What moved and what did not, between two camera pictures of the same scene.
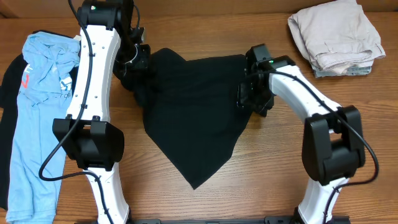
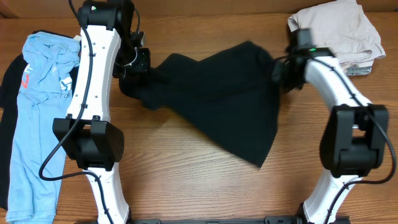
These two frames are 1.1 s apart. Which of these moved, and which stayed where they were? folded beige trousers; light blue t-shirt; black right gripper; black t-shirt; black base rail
Moved: black right gripper; black t-shirt
Stayed: black base rail; light blue t-shirt; folded beige trousers
